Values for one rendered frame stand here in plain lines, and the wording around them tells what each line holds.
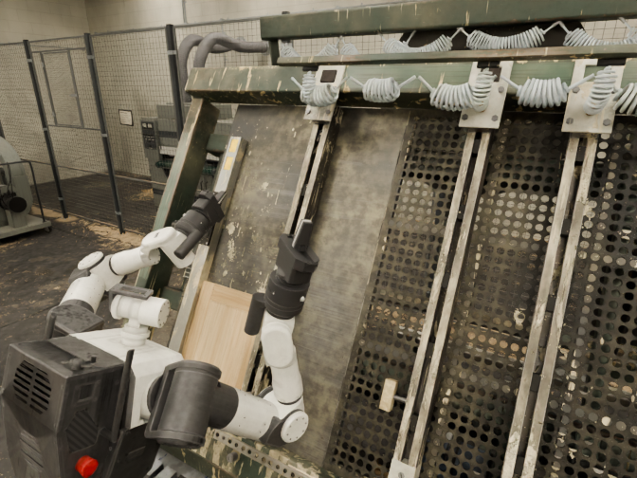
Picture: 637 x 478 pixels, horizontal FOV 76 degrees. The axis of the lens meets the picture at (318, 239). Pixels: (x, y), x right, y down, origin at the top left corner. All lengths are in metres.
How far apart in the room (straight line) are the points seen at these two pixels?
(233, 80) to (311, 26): 0.54
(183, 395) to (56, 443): 0.22
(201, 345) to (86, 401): 0.67
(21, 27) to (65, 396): 9.55
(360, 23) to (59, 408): 1.66
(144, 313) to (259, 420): 0.35
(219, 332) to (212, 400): 0.60
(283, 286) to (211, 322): 0.68
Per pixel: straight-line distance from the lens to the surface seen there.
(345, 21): 1.96
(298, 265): 0.80
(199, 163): 1.78
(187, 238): 1.27
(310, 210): 1.31
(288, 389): 1.03
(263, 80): 1.57
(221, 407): 0.92
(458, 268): 1.11
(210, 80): 1.73
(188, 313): 1.54
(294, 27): 2.08
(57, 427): 0.91
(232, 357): 1.44
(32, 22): 10.31
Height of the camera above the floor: 1.90
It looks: 21 degrees down
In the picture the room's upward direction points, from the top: straight up
